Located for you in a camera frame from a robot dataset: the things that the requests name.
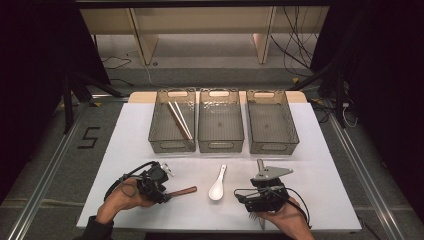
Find clear grey plastic bin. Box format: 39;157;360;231
148;87;198;154
245;89;300;156
197;87;245;154

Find white chopstick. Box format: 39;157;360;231
167;101;188;135

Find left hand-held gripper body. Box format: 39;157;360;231
136;162;176;203

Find aluminium floor rail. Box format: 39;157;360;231
327;111;407;240
5;99;98;240

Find white looped cable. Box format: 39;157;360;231
341;102;359;129

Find wooden table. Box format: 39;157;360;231
128;90;308;104

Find white floor cable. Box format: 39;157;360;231
142;64;163;89

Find white ceramic spoon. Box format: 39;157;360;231
208;163;228;202

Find brown wooden spoon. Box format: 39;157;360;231
166;185;198;199

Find person's left hand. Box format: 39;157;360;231
109;177;155;217

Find white table sheet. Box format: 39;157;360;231
75;101;363;233

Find brown chopsticks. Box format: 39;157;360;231
174;100;194;140

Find black metal stand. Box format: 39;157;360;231
60;66;125;135
289;59;348;130

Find beige wooden desk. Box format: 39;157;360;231
79;5;330;66

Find person's right hand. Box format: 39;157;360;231
256;196;313;235

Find person's dark left sleeve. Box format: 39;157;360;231
74;215;115;240

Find bundle of black cables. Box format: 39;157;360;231
269;6;322;70

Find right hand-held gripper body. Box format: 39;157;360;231
244;166;294;214

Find black floor cable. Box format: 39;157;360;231
100;55;133;71

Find black curtain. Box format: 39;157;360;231
309;0;424;221
0;0;112;204

